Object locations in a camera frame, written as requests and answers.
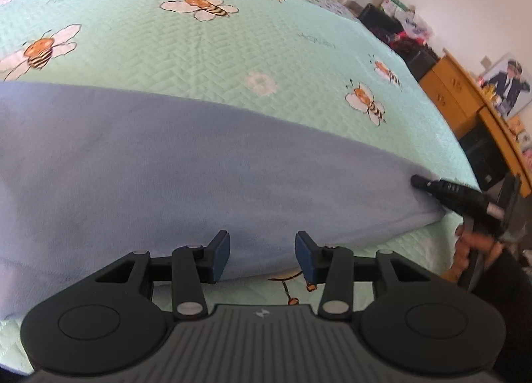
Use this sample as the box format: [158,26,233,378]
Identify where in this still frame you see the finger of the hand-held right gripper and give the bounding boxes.
[411,174,491,217]

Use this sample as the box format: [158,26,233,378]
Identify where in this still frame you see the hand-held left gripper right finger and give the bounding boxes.
[294,231,433,321]

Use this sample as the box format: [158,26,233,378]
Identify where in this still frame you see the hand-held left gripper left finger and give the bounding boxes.
[95,230,231,321]

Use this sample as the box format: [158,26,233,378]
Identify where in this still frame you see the light blue fleece garment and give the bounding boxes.
[0,81,447,321]

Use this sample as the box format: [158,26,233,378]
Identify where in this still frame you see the person's right forearm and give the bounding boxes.
[447,248,532,383]

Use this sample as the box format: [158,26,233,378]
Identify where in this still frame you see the person's right hand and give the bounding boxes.
[453,226,504,278]

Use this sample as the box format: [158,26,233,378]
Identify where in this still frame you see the black computer case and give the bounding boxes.
[459,121,510,192]

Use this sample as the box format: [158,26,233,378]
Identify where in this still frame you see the wooden cabinet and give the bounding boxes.
[419,48,532,198]

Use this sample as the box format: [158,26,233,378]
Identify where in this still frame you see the child portrait picture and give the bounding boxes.
[478,53,532,120]

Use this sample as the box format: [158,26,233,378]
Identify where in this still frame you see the black box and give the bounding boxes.
[357,3,406,39]
[401,46,440,81]

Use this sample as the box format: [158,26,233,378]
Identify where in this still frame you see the white plastic bag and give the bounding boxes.
[395,9,436,41]

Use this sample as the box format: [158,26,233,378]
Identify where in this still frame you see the green white carton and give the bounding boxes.
[380,0,416,16]

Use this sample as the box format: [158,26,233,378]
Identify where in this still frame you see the green bee print bed mat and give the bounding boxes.
[0,0,483,375]

